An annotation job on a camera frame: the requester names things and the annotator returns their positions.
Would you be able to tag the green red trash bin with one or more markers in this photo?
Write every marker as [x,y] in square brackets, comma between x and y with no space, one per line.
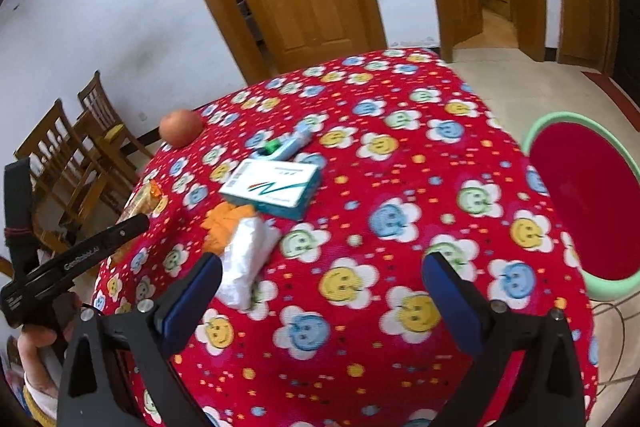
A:
[593,183]

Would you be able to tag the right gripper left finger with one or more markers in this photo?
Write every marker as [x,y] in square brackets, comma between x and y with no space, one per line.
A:
[94,389]

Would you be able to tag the orange wrapper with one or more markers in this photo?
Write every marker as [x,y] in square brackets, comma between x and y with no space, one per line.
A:
[220,224]

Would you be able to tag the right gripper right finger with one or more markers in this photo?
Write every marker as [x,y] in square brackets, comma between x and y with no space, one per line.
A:
[546,391]

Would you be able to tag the white teal medicine box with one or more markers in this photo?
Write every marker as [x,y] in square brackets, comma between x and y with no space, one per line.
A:
[281,189]

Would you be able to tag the blue green tube item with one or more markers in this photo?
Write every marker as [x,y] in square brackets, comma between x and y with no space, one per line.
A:
[285,148]

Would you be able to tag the left hand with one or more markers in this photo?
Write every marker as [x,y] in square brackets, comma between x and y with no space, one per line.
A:
[32,339]

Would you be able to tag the red apple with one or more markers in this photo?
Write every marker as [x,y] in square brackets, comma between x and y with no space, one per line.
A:
[180,127]

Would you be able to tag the wooden chair near wall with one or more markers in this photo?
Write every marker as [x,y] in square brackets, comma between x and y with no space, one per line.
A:
[113,131]

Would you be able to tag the wooden chair at edge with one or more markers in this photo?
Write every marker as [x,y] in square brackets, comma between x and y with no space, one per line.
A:
[75,175]

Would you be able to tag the orange snack packet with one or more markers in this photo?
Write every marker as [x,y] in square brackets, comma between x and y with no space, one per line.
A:
[144,200]

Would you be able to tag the red door mat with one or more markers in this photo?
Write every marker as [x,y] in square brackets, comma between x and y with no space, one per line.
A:
[622,101]

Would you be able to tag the low wooden wall cabinet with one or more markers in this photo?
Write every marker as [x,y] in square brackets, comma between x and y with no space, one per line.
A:
[587,30]

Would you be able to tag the red smiley flower tablecloth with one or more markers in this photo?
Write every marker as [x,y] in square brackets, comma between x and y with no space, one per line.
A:
[340,329]

